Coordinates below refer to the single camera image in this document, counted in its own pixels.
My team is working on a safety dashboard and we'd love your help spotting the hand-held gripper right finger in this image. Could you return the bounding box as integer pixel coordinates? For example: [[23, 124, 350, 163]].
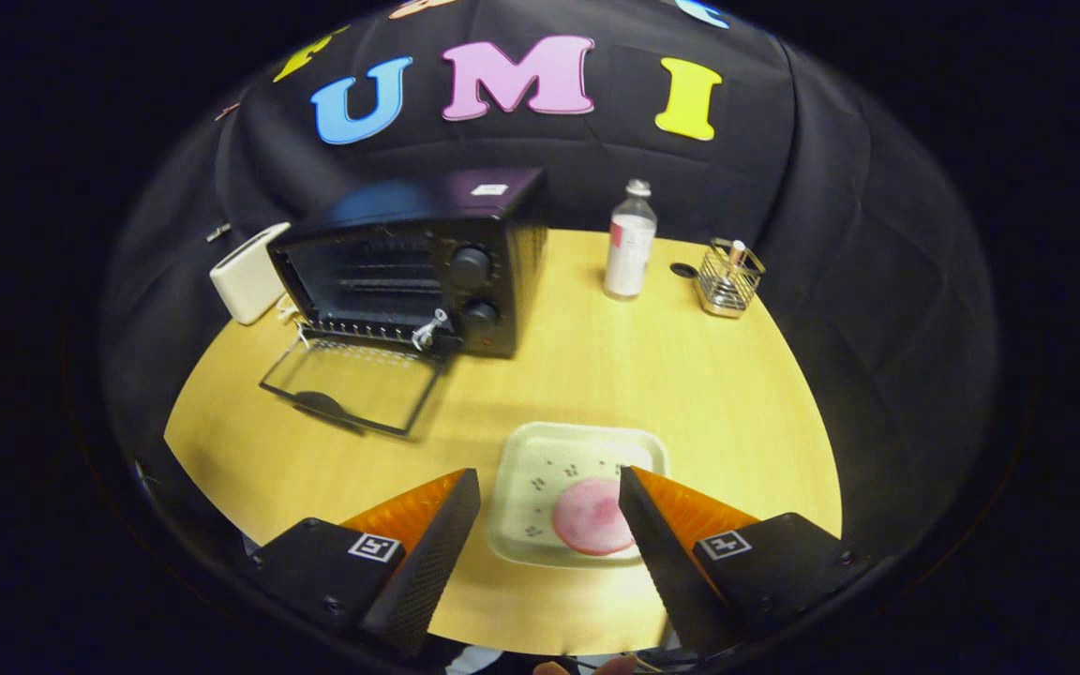
[[619, 466, 878, 657]]

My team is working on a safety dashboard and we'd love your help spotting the wire mesh holder basket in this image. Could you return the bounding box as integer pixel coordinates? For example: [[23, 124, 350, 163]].
[[695, 237, 767, 320]]

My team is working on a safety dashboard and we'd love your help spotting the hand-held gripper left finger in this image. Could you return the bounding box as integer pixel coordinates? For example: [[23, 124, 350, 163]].
[[240, 468, 482, 657]]

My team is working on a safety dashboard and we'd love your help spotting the white string loop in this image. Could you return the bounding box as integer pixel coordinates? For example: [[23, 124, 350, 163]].
[[412, 309, 450, 353]]

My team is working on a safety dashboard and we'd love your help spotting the white bread toaster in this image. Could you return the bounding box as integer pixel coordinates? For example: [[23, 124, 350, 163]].
[[209, 222, 293, 326]]

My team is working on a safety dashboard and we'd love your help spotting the pink round ham slice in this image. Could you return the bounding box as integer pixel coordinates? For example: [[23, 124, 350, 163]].
[[551, 476, 637, 556]]

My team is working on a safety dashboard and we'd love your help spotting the clear bottle with white cap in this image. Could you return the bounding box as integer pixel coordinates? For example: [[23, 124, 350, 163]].
[[603, 178, 659, 302]]

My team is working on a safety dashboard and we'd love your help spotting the cream square plate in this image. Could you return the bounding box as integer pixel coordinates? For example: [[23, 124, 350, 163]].
[[487, 421, 670, 569]]

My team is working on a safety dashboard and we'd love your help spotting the black toaster oven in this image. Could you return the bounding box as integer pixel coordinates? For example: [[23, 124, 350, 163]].
[[259, 167, 548, 440]]

